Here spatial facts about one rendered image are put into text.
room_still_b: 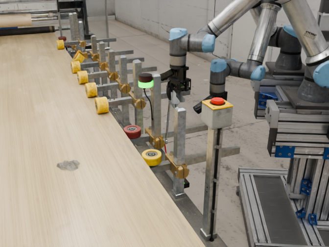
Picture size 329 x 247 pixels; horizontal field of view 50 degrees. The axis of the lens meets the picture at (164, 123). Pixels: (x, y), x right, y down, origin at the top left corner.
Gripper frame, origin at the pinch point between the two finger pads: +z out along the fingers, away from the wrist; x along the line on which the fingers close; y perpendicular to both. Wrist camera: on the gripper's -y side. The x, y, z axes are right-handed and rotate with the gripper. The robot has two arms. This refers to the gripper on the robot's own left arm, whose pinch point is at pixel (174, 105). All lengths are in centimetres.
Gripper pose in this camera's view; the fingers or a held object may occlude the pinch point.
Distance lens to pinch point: 164.9
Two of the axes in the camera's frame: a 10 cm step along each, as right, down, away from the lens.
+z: 0.0, 9.1, 4.2
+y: 6.8, 3.1, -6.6
